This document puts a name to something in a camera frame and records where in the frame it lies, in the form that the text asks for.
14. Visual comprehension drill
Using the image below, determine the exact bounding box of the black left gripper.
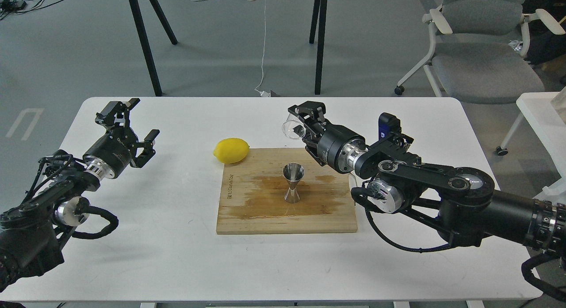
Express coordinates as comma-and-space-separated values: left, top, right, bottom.
83, 98, 160, 179

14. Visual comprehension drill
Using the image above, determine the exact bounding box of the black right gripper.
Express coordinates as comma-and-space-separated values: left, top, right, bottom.
287, 101, 367, 174

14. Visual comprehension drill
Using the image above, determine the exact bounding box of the clear small measuring cup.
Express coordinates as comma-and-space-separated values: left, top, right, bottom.
282, 113, 306, 140

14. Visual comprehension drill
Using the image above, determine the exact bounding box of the steel double jigger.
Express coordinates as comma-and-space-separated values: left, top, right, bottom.
283, 163, 305, 203

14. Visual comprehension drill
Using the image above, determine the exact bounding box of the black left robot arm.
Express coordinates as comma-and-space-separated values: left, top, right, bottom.
0, 98, 159, 290

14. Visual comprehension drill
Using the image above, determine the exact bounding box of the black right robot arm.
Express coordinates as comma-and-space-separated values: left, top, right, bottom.
284, 101, 565, 302

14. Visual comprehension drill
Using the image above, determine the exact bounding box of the wooden cutting board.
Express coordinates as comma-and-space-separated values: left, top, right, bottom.
216, 148, 358, 234

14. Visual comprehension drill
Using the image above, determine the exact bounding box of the yellow lemon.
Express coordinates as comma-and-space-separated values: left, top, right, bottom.
213, 137, 249, 164

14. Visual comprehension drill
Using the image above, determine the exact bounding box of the grey office chair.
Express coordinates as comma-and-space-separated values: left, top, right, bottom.
394, 0, 565, 104

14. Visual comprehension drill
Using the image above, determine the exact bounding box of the white side table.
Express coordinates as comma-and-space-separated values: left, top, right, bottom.
495, 89, 566, 207

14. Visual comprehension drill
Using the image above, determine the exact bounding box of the white hanging cable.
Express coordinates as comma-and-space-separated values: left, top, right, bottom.
254, 0, 271, 98

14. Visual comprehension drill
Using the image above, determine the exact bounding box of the black metal table frame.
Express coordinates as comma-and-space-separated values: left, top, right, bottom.
116, 0, 331, 96

